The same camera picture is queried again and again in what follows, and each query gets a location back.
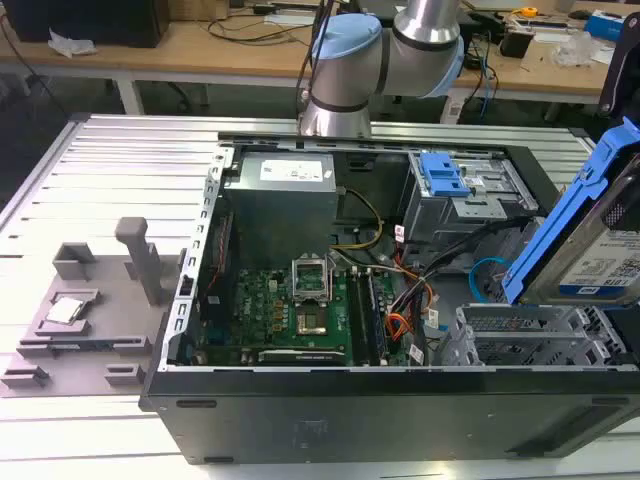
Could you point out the hard disk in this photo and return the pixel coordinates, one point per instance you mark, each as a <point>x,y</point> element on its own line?
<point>590,260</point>

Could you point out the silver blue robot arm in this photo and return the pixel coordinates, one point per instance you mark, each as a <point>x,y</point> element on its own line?
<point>350,70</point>

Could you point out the silver disk bay cage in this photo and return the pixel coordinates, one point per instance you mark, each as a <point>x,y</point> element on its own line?
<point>520,325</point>

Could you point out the RAM stick in slot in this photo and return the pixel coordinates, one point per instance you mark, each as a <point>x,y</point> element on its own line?
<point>377,320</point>

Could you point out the blue cardboard box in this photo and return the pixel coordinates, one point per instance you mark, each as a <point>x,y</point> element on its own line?
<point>602,25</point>

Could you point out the clear plastic bag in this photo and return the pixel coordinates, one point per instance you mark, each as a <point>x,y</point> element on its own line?
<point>577,50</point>

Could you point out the small black device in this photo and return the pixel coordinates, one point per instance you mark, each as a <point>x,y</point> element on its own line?
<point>516,42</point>

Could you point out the yellow tape roll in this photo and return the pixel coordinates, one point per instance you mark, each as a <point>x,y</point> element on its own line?
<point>528,11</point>

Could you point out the blue plastic cage latch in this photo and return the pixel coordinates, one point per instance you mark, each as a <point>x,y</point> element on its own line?
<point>442,175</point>

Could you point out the silver optical drive cage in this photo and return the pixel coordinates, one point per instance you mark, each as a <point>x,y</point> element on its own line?
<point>465,210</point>

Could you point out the grey power supply unit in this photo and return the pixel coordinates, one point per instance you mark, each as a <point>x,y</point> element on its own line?
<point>280,210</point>

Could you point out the CPU socket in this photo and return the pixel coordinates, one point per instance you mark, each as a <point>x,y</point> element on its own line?
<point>310,322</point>

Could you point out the black graphics card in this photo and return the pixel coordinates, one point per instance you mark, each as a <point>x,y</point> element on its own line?
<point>300,356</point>

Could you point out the green motherboard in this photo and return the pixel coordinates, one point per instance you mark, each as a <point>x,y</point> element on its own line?
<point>255,305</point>

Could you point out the black open PC case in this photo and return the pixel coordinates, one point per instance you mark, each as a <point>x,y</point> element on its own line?
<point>350,420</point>

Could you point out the black box on desk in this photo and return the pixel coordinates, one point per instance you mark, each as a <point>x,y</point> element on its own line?
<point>85,22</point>

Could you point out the grey parts rack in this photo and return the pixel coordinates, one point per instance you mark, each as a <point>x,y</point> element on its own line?
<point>115,300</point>

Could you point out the RAM stick on rack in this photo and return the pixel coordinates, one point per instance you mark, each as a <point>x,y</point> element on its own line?
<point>85,345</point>

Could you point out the silver CPU chip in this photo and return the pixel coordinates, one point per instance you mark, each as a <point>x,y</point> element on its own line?
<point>64,310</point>

